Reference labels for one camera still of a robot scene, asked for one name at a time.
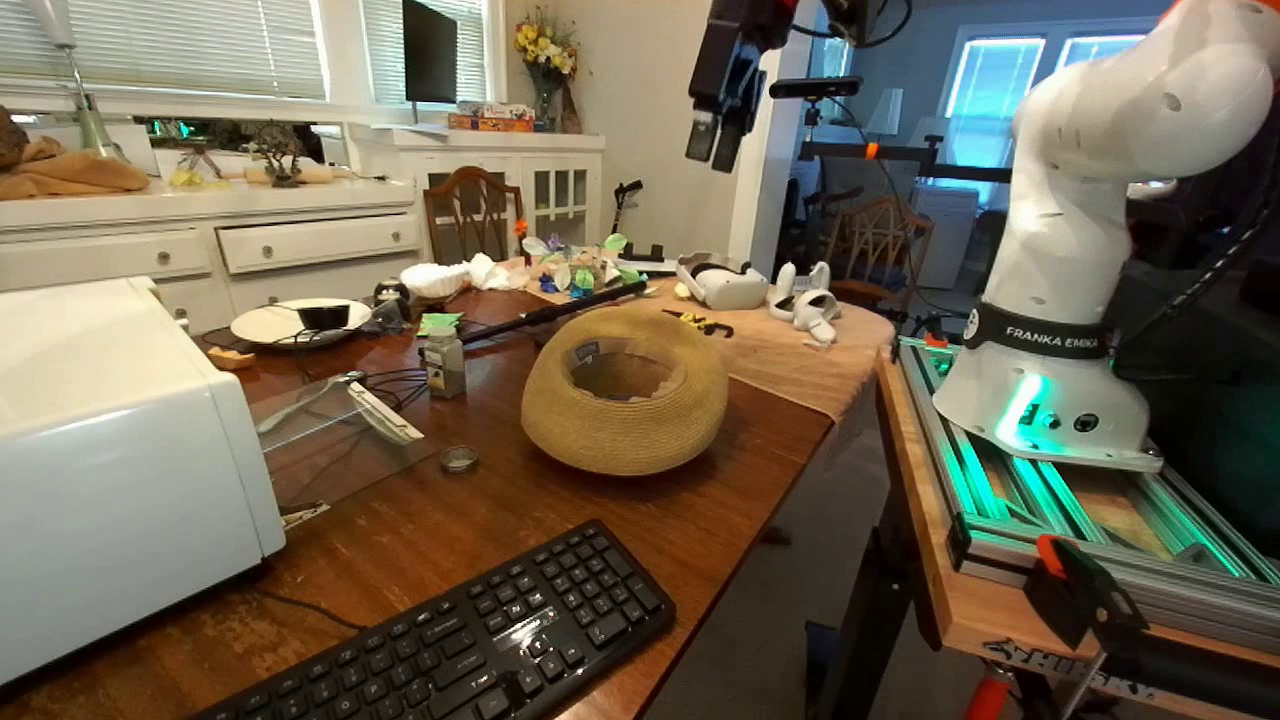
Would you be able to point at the white crumpled cloth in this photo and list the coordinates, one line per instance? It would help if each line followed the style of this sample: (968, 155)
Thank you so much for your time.
(434, 277)

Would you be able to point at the metal table lamp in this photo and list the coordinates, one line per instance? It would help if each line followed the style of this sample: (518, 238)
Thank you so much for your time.
(83, 92)

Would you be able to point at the wicker chair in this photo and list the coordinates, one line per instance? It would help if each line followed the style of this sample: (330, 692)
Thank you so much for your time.
(875, 247)

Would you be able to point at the long black stick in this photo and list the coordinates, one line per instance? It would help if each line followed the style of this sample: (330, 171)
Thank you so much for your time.
(563, 312)

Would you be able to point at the white VR headset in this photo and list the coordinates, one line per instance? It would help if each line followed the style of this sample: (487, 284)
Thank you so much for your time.
(728, 284)

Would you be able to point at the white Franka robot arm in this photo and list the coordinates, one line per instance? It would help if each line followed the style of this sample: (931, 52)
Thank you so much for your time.
(1064, 201)

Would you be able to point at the white VR controller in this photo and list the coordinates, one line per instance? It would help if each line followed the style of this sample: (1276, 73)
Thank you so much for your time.
(819, 312)
(786, 284)

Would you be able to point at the tan table mat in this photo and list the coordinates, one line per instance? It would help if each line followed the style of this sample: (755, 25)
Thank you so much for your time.
(792, 359)

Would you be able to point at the white plate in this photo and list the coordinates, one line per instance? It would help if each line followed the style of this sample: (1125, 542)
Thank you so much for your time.
(267, 325)

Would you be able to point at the silver metal utensil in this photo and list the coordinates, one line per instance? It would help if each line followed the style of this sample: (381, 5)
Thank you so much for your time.
(306, 401)

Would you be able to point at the small round cap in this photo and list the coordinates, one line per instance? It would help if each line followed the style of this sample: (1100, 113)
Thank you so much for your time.
(460, 462)

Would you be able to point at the white glass door cabinet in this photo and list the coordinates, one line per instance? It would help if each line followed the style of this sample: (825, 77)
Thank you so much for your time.
(563, 184)

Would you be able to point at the tan straw hat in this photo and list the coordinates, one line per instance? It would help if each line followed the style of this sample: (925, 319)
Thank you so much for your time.
(627, 443)

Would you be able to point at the dark wooden chair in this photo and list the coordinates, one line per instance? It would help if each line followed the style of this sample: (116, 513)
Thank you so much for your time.
(470, 214)

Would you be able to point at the vase with yellow flowers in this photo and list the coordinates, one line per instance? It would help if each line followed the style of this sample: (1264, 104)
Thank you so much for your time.
(546, 64)

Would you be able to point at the black orange clamp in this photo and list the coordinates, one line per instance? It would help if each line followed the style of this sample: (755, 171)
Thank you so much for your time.
(1080, 594)

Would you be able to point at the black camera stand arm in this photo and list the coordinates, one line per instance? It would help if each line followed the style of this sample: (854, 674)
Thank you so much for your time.
(920, 156)

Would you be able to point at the white toaster oven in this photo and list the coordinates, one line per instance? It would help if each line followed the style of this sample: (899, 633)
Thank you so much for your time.
(122, 466)

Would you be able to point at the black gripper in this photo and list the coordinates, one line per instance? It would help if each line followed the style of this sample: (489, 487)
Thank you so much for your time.
(728, 47)

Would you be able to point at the white drawer dresser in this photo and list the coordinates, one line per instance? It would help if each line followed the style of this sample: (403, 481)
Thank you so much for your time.
(202, 247)

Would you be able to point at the small black bowl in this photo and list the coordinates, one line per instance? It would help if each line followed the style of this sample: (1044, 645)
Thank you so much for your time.
(320, 319)

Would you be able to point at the black stereo camera bar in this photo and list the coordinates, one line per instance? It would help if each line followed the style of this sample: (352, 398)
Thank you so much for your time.
(813, 91)

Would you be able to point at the yellow black small tool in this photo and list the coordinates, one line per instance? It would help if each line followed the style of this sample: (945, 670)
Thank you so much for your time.
(687, 321)

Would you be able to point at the brown wooden basket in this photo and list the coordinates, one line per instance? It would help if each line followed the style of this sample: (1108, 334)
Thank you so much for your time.
(67, 173)

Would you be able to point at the black computer keyboard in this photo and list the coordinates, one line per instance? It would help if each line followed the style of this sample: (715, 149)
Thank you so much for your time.
(467, 643)

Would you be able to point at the white window blind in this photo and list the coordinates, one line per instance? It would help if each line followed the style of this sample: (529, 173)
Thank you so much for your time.
(161, 47)

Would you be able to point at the green crumpled packet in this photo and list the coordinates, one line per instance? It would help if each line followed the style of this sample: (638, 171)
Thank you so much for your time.
(581, 277)

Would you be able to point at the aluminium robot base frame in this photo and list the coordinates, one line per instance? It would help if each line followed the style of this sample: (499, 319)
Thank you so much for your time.
(1064, 507)

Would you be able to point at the wooden workbench top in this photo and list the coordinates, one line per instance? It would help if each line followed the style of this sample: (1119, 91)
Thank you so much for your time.
(920, 532)

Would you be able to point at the black monitor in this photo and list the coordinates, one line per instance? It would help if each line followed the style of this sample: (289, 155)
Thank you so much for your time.
(429, 50)

